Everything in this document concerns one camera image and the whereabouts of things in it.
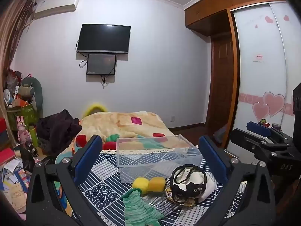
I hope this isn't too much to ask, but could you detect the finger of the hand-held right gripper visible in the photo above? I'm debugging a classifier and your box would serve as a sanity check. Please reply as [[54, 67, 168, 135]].
[[230, 128, 280, 160], [246, 121, 293, 146]]

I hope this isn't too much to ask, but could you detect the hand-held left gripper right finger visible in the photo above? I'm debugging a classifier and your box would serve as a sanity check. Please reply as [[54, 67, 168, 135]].
[[198, 135, 276, 226]]

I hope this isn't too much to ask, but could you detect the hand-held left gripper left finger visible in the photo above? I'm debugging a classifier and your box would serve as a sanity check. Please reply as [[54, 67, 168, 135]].
[[25, 135, 103, 226]]

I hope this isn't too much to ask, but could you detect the white cloth pouch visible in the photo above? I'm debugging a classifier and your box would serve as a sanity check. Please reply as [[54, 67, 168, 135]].
[[175, 168, 215, 203]]

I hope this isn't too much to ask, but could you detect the black hair band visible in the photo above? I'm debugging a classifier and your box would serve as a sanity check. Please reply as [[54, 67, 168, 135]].
[[170, 164, 208, 186]]

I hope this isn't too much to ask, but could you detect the clear plastic box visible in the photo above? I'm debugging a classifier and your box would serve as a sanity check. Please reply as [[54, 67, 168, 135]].
[[116, 134, 204, 184]]

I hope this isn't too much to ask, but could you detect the floral scrunchie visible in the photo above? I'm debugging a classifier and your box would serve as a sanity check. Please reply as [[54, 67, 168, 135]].
[[165, 184, 195, 206]]

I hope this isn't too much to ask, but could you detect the yellow foam ball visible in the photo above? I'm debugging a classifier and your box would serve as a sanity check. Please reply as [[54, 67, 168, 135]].
[[148, 176, 166, 193], [132, 178, 150, 195]]

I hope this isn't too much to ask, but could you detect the green knit cloth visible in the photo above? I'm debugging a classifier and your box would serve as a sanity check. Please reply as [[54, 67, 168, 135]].
[[123, 188, 165, 226]]

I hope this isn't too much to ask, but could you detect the navy patterned bed sheet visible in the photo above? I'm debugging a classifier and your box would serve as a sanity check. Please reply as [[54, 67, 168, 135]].
[[78, 146, 247, 226]]

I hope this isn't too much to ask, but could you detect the dark clothes pile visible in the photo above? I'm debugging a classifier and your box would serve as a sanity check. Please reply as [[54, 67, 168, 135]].
[[35, 109, 83, 154]]

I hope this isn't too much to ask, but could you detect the colourful plush blanket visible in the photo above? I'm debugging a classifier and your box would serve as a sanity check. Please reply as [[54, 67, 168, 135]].
[[55, 111, 195, 217]]

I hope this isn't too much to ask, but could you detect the white heart-print wardrobe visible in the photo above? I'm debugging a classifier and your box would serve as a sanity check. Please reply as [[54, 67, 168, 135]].
[[226, 2, 301, 151]]

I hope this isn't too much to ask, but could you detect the black cylinder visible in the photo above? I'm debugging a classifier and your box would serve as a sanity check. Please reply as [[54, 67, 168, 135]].
[[25, 141, 39, 158]]

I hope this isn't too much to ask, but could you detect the green bottle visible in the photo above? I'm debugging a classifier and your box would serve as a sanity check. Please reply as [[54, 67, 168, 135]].
[[29, 125, 39, 147]]

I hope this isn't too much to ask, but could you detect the wooden room door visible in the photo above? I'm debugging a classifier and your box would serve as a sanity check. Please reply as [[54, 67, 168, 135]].
[[207, 34, 236, 129]]

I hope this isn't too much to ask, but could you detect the pink rabbit figure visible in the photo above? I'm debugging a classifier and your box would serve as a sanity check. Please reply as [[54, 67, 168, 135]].
[[16, 116, 32, 144]]

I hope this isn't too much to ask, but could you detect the green storage box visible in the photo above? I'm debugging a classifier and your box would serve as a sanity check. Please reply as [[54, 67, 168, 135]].
[[7, 104, 39, 132]]

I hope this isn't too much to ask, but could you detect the pile of papers and books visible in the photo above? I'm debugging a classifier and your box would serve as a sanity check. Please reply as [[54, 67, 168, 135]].
[[0, 147, 34, 217]]

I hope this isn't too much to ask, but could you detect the grey long plush toy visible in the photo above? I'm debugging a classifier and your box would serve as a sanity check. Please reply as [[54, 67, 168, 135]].
[[18, 75, 43, 113]]

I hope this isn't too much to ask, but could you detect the red box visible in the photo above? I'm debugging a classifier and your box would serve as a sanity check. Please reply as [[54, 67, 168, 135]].
[[0, 118, 12, 146]]

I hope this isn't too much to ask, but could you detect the small white fan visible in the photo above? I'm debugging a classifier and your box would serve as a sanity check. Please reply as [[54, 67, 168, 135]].
[[3, 89, 13, 106]]

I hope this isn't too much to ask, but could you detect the red plastic bag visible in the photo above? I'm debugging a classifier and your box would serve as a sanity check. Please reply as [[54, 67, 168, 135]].
[[7, 69, 23, 92]]

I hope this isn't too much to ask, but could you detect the wooden overhead cabinet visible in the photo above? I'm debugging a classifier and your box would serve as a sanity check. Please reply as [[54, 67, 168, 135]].
[[184, 0, 287, 37]]

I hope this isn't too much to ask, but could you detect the striped brown curtain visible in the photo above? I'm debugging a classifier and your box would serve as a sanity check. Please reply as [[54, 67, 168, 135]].
[[0, 0, 36, 128]]

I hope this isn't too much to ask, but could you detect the white air conditioner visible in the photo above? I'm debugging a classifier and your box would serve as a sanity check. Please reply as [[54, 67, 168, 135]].
[[33, 0, 78, 19]]

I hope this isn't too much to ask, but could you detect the yellow plush ring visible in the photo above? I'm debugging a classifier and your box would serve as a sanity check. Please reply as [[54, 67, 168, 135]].
[[81, 102, 109, 118]]

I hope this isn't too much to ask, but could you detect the small black wall monitor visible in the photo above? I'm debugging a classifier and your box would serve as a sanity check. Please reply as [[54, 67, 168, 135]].
[[86, 54, 117, 76]]

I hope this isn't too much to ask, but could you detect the wall-mounted black television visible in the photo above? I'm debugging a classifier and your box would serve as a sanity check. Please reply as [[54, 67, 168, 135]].
[[77, 24, 131, 53]]

